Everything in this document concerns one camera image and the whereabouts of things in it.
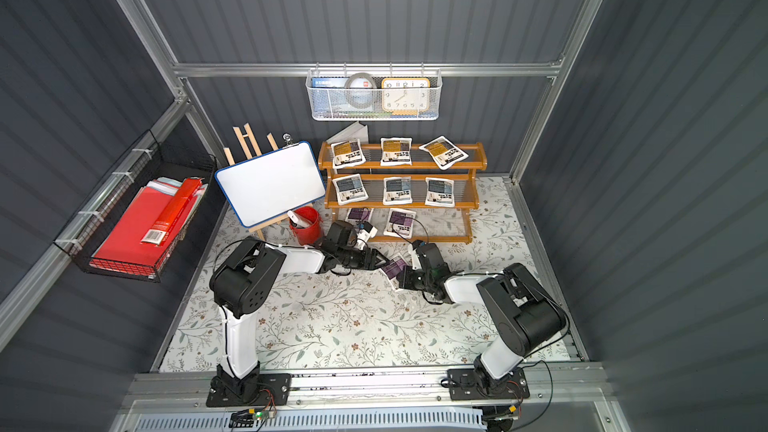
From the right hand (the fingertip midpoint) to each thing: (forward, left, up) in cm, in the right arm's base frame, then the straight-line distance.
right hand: (397, 279), depth 92 cm
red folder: (-5, +64, +27) cm, 70 cm away
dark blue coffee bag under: (+24, +16, +15) cm, 33 cm away
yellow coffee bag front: (+25, -13, +30) cm, 41 cm away
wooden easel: (+30, +44, +32) cm, 62 cm away
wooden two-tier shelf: (+30, -2, +15) cm, 34 cm away
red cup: (+15, +29, +3) cm, 32 cm away
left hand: (+4, +3, +2) cm, 5 cm away
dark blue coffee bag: (+23, 0, +16) cm, 28 cm away
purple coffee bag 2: (+3, +2, 0) cm, 4 cm away
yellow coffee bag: (+27, 0, +29) cm, 39 cm away
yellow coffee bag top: (+24, +15, +30) cm, 41 cm away
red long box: (+3, +55, +29) cm, 63 cm away
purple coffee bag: (+21, -1, +1) cm, 21 cm away
